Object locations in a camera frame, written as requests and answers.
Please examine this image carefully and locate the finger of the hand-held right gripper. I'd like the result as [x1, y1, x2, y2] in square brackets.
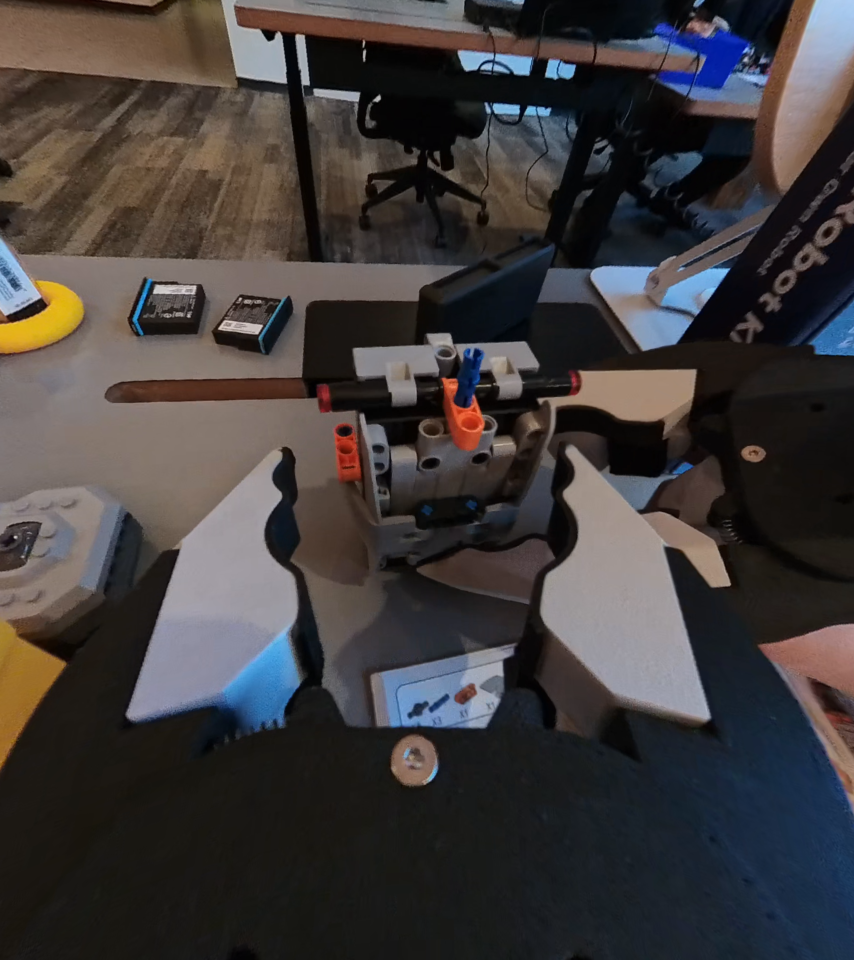
[418, 459, 734, 604]
[553, 367, 699, 478]

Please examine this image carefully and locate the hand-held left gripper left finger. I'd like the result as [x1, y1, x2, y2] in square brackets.
[125, 447, 324, 732]

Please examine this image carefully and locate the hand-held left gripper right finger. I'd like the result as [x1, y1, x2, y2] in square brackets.
[517, 444, 713, 741]

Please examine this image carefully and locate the grey toy robot model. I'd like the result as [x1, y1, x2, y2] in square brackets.
[316, 332, 583, 575]

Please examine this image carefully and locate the person's right forearm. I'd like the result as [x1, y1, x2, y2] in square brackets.
[760, 621, 854, 710]

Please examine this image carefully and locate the white desk lamp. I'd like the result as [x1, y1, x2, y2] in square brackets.
[590, 204, 776, 354]

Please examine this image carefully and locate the grey desk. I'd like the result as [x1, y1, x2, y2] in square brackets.
[0, 253, 728, 732]

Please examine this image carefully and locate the grey toy control hub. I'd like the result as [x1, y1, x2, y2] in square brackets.
[0, 486, 144, 640]

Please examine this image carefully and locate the dark grey case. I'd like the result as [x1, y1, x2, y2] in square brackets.
[417, 240, 557, 345]

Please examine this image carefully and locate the white instruction booklet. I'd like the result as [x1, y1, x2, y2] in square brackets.
[369, 642, 519, 730]

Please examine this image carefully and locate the blue robot kit box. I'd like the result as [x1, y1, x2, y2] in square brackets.
[678, 33, 854, 360]

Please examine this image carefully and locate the curved plywood panel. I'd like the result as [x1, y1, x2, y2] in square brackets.
[753, 0, 854, 198]

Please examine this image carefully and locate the black office chair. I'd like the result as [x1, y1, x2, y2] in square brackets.
[355, 41, 491, 249]

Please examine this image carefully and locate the wood-topped table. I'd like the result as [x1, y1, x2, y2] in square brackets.
[234, 0, 765, 264]

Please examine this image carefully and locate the black camera battery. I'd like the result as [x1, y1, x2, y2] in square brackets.
[212, 294, 295, 356]
[127, 276, 207, 337]

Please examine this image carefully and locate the yellow foam ring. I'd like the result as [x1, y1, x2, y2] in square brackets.
[0, 279, 86, 355]

